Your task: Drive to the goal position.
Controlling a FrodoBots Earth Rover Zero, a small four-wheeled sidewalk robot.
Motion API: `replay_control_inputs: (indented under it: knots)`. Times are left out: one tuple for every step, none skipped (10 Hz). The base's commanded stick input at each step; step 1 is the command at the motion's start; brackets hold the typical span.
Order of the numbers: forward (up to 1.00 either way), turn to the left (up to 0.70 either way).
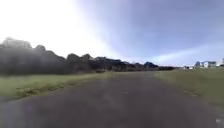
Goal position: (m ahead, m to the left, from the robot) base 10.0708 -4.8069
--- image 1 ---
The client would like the grey asphalt path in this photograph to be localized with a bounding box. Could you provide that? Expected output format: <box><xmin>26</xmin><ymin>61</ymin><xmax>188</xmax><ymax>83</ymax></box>
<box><xmin>0</xmin><ymin>71</ymin><xmax>224</xmax><ymax>128</ymax></box>

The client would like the row of dark trees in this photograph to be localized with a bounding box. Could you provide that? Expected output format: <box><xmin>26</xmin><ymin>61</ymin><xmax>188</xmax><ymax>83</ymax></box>
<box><xmin>0</xmin><ymin>36</ymin><xmax>176</xmax><ymax>76</ymax></box>

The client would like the grass field beside trees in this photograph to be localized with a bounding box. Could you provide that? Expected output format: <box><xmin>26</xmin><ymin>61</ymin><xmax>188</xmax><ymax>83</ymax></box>
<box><xmin>0</xmin><ymin>71</ymin><xmax>128</xmax><ymax>103</ymax></box>

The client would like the grass field beside houses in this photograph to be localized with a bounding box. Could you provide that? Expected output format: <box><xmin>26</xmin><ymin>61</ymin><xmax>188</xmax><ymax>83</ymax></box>
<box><xmin>154</xmin><ymin>67</ymin><xmax>224</xmax><ymax>109</ymax></box>

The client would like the row of pale houses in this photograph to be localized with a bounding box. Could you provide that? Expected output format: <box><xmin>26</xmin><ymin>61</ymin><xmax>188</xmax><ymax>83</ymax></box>
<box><xmin>182</xmin><ymin>58</ymin><xmax>224</xmax><ymax>71</ymax></box>

